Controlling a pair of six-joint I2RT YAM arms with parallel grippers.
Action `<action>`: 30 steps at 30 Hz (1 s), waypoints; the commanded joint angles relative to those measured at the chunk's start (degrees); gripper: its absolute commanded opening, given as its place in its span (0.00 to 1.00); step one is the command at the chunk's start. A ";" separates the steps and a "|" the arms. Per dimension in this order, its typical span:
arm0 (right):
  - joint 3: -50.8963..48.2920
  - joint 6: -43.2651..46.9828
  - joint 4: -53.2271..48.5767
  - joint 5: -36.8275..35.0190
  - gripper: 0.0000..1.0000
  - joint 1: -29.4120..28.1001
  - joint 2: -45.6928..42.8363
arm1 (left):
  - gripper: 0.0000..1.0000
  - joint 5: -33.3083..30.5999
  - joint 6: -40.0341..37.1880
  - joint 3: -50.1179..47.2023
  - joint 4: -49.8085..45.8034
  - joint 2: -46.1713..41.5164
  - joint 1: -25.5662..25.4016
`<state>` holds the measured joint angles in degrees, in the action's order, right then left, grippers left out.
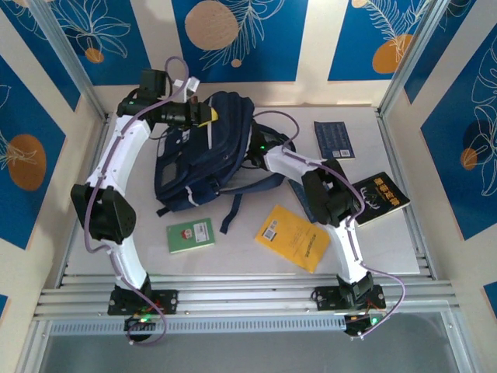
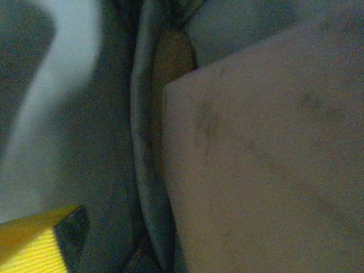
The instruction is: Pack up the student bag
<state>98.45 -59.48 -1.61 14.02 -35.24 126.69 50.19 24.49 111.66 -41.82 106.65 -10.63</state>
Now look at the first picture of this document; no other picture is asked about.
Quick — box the dark blue paperback book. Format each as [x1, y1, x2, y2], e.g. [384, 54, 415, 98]
[287, 180, 323, 225]
[313, 120, 356, 161]

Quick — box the aluminium side rail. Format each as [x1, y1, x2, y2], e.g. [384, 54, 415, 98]
[57, 110, 113, 288]
[374, 108, 436, 279]

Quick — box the black book with gold title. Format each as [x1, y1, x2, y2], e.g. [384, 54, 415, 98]
[351, 171, 412, 228]

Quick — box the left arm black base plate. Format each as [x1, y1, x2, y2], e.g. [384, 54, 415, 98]
[107, 289, 179, 315]

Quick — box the left aluminium side rail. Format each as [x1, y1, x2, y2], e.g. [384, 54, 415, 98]
[57, 110, 113, 288]

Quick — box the right aluminium corner post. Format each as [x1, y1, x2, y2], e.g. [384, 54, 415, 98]
[378, 0, 454, 117]

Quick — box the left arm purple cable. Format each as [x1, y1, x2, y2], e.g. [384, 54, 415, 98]
[83, 56, 195, 347]

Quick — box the small green book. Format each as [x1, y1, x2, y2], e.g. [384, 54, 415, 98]
[165, 217, 216, 255]

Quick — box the navy blue student backpack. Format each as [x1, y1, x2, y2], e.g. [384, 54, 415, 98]
[154, 91, 290, 234]

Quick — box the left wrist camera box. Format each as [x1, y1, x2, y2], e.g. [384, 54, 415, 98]
[174, 76, 201, 99]

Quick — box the aluminium front frame rail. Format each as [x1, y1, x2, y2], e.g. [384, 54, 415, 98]
[33, 274, 459, 322]

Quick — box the yellow paperback book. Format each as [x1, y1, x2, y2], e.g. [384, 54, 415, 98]
[254, 204, 333, 274]

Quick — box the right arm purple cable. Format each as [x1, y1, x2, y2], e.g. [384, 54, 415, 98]
[254, 110, 408, 343]

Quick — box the aluminium corner post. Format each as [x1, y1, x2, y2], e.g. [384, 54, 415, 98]
[378, 0, 454, 117]
[29, 0, 108, 121]

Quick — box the left aluminium corner post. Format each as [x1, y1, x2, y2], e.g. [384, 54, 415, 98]
[29, 0, 108, 121]

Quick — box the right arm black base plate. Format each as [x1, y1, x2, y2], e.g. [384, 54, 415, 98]
[315, 285, 386, 312]

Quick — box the right aluminium side rail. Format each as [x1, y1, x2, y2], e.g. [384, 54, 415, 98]
[374, 108, 436, 279]

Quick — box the grey slotted cable duct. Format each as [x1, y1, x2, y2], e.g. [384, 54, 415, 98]
[48, 313, 349, 336]

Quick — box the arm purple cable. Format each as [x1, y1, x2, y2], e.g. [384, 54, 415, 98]
[83, 56, 195, 347]
[254, 110, 408, 343]

